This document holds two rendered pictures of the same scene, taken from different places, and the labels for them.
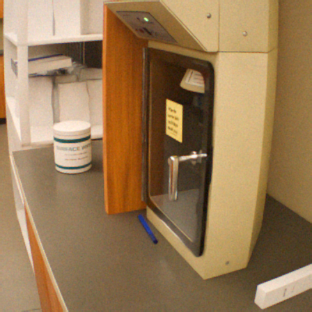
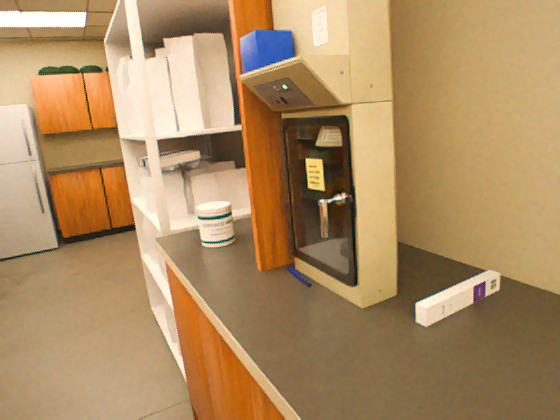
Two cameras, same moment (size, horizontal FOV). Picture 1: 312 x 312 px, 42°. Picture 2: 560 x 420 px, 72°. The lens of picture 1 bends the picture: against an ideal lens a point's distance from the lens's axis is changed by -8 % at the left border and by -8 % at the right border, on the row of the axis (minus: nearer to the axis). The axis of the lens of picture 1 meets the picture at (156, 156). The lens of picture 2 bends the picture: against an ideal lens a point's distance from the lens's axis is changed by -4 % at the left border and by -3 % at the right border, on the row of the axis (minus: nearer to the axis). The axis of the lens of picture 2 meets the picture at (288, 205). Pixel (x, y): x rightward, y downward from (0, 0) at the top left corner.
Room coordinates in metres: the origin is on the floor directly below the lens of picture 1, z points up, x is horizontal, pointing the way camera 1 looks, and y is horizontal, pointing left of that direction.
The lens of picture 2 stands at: (-0.08, 0.10, 1.40)
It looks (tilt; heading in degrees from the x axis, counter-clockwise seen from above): 13 degrees down; 356
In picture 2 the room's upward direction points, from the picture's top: 5 degrees counter-clockwise
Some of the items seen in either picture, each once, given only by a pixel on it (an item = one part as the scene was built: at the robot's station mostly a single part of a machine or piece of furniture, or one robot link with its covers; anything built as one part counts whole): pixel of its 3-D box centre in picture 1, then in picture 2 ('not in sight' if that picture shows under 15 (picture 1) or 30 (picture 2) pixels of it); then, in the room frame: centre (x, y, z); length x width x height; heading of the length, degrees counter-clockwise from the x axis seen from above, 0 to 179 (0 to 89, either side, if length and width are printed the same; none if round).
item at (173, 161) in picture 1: (181, 176); (330, 216); (0.78, -0.05, 1.17); 0.05 x 0.03 x 0.10; 113
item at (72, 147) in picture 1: (72, 146); (216, 223); (1.40, 0.28, 1.02); 0.13 x 0.13 x 0.15
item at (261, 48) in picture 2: not in sight; (267, 53); (0.96, 0.05, 1.56); 0.10 x 0.10 x 0.09; 24
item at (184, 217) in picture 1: (172, 145); (315, 196); (0.89, -0.03, 1.19); 0.30 x 0.01 x 0.40; 23
